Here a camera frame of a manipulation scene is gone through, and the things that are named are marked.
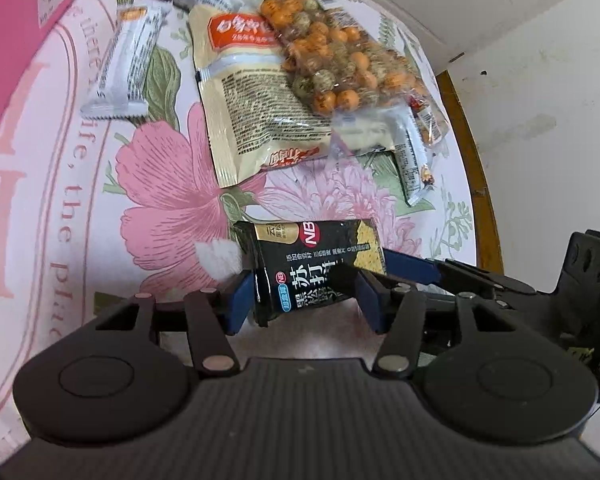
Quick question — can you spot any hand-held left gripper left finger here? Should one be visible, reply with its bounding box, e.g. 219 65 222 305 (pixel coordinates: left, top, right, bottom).
95 270 256 377

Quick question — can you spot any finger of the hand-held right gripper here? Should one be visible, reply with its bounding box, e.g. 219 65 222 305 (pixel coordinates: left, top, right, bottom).
382 248 537 307

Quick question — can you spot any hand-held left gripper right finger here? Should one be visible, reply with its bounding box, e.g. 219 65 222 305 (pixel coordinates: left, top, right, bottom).
355 270 519 378

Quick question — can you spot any black cracker packet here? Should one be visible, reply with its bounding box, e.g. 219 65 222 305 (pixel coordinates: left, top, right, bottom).
232 217 387 328

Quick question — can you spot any pink cardboard box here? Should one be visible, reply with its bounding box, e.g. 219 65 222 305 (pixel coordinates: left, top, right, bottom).
0 0 81 176

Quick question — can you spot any floral blanket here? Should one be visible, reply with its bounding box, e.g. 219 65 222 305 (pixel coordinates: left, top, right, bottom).
0 0 481 461

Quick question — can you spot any clear plastic snack packet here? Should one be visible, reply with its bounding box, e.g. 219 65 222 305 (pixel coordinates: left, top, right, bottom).
330 107 406 153

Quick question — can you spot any beige snack packet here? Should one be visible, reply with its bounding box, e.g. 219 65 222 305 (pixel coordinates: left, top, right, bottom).
187 2 336 190

